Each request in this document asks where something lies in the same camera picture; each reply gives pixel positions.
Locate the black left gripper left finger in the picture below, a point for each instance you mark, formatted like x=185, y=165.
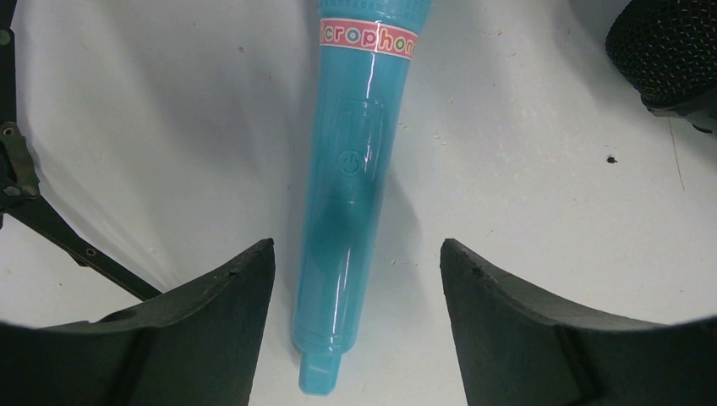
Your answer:
x=197, y=344

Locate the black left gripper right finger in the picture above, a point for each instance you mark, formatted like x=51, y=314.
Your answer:
x=519, y=344

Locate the black tripod mic stand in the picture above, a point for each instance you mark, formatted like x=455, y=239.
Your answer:
x=20, y=186

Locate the blue toy microphone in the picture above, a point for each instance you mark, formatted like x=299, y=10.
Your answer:
x=366, y=48

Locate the black microphone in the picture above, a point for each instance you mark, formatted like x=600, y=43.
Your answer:
x=666, y=50

